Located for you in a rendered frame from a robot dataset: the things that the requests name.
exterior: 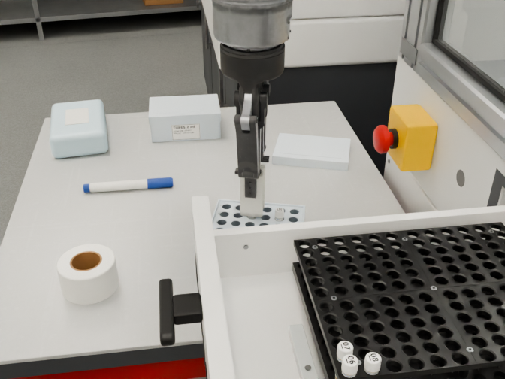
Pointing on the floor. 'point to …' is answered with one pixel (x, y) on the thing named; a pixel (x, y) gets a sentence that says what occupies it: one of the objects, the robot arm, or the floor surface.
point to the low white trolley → (147, 239)
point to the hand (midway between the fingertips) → (252, 189)
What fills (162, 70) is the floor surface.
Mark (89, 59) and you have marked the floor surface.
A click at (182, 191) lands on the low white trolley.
